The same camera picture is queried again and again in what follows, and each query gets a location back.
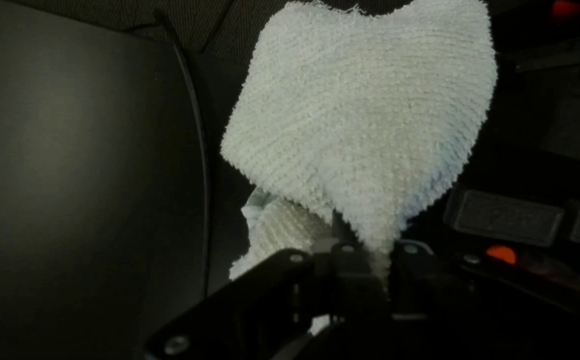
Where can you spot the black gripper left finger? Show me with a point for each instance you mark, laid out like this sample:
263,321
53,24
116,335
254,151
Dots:
253,316

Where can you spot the white towel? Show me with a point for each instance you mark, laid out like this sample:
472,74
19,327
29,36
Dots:
357,116

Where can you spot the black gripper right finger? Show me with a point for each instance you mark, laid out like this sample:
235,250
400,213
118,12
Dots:
493,304

